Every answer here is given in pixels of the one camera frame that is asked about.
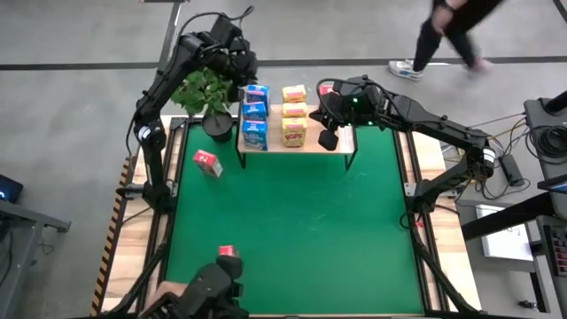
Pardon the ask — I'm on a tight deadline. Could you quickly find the yellow black hazard tape strip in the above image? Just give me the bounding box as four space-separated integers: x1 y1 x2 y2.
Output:
90 197 128 316

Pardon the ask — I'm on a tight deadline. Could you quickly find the computer monitor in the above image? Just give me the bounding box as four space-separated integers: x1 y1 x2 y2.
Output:
537 174 567 195

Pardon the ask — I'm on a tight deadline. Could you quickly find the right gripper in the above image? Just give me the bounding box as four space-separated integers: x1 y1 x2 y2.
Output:
308 78 385 152

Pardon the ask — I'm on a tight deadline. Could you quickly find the green table mat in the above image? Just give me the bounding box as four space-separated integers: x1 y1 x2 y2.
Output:
159 121 425 315

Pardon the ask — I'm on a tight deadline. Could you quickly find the dark device with blue light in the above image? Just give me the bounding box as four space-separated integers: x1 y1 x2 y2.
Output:
0 174 24 204

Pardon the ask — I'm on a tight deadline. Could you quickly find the black keyboard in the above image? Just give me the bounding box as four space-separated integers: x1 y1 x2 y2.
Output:
548 223 567 278

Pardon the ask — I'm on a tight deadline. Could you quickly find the grey floor cable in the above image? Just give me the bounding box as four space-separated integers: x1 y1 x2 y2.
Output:
469 113 528 130

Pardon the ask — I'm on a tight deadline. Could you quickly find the black leader arm handle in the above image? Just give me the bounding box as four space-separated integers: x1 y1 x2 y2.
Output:
150 254 249 319

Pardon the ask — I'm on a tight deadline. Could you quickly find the coiled black cable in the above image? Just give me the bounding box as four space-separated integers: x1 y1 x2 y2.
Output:
529 125 567 160

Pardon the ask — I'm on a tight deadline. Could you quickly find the green plant in black pot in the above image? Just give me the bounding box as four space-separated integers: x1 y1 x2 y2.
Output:
170 66 243 144

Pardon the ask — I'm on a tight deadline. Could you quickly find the black power brick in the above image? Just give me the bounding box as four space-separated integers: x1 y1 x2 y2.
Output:
499 153 526 187

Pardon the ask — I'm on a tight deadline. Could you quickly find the white paper sheet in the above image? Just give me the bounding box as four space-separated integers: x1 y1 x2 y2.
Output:
475 203 536 262

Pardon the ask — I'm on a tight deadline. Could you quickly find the dark workstation desk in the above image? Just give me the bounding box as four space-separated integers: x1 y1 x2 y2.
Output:
460 90 567 319

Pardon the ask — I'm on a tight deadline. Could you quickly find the person's hand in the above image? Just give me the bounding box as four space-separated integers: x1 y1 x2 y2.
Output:
148 280 190 314

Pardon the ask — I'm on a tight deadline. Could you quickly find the yellow Corn Pops cereal box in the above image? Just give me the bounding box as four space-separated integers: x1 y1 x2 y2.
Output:
282 117 308 148
282 102 308 119
282 84 307 104

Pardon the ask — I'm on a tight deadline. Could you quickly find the person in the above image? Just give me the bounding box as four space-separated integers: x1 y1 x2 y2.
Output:
388 0 506 82

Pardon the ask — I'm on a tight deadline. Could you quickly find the grey side desk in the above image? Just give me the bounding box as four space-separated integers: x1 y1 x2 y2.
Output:
0 198 73 319

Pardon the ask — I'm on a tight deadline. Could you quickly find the black metal rig frame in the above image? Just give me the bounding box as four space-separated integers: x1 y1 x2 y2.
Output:
101 113 484 319

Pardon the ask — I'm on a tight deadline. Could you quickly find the blue Rice Krispies cereal box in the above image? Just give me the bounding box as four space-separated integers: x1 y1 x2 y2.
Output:
245 84 272 105
241 120 269 152
241 102 268 122

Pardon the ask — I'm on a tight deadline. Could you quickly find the wooden shelf stand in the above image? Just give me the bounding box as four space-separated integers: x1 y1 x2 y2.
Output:
236 97 363 172

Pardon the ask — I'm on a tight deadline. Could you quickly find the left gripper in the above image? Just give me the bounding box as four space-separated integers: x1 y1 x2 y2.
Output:
212 37 260 104

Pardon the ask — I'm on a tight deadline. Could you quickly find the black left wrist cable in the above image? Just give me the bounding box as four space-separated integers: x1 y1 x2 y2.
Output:
176 4 256 45

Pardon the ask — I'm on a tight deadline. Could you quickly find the black floor cable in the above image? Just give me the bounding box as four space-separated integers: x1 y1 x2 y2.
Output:
476 176 532 201

